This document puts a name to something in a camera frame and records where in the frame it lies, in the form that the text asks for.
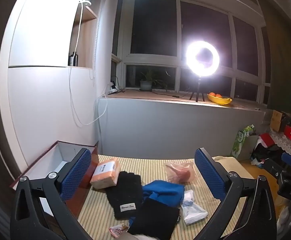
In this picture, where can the yellow fruit bowl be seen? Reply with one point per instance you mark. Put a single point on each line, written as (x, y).
(220, 101)

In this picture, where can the black knit glove with label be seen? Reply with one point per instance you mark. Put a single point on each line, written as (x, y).
(124, 192)

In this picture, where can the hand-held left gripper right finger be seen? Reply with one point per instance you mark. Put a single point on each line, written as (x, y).
(208, 175)

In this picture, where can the orange tissue pack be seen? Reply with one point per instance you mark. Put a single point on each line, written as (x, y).
(105, 173)

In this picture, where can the white plastic packet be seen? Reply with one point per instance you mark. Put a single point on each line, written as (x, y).
(193, 210)

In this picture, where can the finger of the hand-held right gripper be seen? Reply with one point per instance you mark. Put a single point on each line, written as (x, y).
(290, 160)

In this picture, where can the power strip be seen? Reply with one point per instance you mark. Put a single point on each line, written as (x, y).
(113, 90)

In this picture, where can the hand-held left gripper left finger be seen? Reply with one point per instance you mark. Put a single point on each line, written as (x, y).
(75, 172)

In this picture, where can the pile of clothes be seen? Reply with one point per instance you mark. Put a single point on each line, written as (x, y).
(265, 150)

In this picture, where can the black tripod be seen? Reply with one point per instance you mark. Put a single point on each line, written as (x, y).
(197, 90)

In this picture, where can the potted plant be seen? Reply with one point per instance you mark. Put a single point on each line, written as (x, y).
(146, 85)

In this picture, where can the red box with white inside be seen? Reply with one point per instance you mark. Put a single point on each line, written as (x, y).
(60, 152)

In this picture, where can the cardboard box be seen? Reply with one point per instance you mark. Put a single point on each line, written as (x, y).
(276, 121)

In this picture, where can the small pink snack packet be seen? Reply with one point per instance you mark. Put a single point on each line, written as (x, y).
(118, 230)

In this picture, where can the white wardrobe with shelf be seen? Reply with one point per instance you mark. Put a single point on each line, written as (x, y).
(45, 92)

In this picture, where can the window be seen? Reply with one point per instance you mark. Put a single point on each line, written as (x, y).
(155, 27)

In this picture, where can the pink plastic bag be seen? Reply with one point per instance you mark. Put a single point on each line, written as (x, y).
(180, 172)

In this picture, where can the blue knit cloth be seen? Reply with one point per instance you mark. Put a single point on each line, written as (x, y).
(163, 190)

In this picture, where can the white fluffy cloth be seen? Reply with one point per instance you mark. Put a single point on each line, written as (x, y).
(144, 237)

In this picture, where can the striped blanket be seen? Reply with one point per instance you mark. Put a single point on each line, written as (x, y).
(148, 166)

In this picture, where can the dark bottle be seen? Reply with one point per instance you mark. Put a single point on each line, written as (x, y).
(73, 59)

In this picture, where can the green printed bag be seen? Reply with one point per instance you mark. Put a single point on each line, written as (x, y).
(240, 142)

